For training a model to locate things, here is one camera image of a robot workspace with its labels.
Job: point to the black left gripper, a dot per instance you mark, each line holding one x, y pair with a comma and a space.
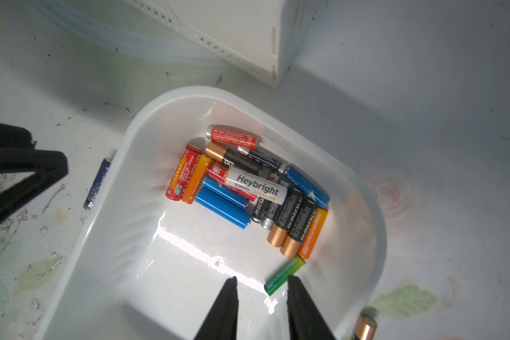
19, 155

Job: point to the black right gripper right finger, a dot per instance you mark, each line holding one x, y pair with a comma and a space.
304, 319

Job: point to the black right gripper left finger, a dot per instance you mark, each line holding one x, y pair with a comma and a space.
221, 320

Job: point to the copper black Duracell battery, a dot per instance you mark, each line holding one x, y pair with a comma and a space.
230, 158
365, 328
298, 231
286, 217

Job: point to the dark blue battery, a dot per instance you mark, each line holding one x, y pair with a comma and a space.
98, 181

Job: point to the light blue battery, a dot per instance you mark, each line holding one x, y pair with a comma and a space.
223, 208

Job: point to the white Heybright battery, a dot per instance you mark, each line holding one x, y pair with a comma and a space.
255, 185

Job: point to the green battery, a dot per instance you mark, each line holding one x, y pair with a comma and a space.
281, 276

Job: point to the orange yellow battery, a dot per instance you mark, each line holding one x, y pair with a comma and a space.
312, 234

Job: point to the blue Huatai battery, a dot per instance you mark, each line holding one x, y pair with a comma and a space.
307, 185

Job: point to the red Chinese label battery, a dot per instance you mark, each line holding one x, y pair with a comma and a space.
218, 173

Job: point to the red yellow label battery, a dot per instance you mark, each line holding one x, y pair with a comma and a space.
184, 172

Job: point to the dark navy battery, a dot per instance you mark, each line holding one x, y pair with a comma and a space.
263, 159

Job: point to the red silver-tip battery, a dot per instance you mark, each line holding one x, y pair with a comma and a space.
232, 136

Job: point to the beige file organizer rack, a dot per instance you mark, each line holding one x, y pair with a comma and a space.
260, 38

